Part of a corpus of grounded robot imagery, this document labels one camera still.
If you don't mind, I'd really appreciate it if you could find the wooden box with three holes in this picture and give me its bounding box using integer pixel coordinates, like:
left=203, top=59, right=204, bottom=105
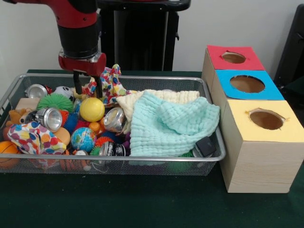
left=201, top=44, right=304, bottom=194

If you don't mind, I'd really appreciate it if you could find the silver can with red print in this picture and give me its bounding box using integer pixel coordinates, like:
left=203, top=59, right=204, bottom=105
left=25, top=83, right=48, bottom=99

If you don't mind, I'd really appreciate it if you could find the crumpled polka dot cloth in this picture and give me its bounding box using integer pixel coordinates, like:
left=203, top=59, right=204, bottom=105
left=7, top=121, right=67, bottom=155

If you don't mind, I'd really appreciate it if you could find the blue globe ball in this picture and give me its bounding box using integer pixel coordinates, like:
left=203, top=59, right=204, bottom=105
left=70, top=127, right=97, bottom=152

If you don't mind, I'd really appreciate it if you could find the large green fuzzy ball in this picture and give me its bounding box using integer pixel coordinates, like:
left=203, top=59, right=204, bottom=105
left=37, top=93, right=74, bottom=112

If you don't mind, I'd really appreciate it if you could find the yellow ball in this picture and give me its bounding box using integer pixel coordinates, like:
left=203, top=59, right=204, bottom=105
left=79, top=97, right=105, bottom=123

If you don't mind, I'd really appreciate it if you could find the neighbouring green covered table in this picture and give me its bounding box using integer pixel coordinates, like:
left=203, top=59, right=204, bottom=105
left=279, top=76, right=304, bottom=105

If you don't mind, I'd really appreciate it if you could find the cream waffle cloth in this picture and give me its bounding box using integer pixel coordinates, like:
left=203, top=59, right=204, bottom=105
left=115, top=89, right=200, bottom=126

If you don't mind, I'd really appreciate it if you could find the mint green waffle cloth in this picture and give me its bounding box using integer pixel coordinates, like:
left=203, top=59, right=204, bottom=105
left=129, top=91, right=221, bottom=157

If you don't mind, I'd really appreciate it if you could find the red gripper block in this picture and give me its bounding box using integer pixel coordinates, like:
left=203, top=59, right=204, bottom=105
left=58, top=52, right=107, bottom=98

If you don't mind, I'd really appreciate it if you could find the black furniture panel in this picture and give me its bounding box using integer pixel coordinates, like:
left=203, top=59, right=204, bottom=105
left=273, top=3, right=304, bottom=88

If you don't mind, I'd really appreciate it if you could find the small black square box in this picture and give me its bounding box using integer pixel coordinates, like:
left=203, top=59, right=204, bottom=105
left=196, top=135, right=218, bottom=157

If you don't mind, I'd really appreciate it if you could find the crushed silver can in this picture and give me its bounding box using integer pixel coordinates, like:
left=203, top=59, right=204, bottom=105
left=103, top=107, right=126, bottom=133
left=33, top=107, right=63, bottom=133

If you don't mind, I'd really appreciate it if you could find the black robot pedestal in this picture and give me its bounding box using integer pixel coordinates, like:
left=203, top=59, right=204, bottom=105
left=96, top=0, right=192, bottom=71

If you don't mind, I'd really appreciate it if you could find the shallow clear mesh bin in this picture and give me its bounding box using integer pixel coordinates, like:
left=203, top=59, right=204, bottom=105
left=0, top=73, right=226, bottom=177

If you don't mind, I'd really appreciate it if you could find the knotted polka dot cloth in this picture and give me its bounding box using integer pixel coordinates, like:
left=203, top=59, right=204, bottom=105
left=82, top=63, right=133, bottom=105

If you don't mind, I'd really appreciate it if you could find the dark green tablecloth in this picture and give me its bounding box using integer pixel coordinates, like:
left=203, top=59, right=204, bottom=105
left=0, top=68, right=304, bottom=228

